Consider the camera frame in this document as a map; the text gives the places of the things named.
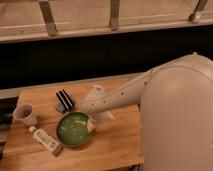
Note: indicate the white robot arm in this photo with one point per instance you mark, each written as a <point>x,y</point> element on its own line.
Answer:
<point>176,103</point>

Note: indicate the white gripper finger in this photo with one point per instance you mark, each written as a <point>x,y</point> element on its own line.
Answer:
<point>90,126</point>

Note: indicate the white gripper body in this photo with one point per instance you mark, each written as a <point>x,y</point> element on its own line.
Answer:
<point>94,92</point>

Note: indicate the black white striped object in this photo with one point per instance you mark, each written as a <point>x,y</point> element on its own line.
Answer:
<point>66,103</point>

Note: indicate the wooden railing frame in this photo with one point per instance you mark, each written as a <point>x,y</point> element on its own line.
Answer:
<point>24,20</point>

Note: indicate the white paper cup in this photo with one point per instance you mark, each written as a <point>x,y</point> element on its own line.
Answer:
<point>24,114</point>

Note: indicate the white tube with label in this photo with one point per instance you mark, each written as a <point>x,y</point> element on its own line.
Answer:
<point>50,144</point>

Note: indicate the green ceramic bowl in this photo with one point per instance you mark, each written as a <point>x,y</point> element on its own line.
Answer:
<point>72,131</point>

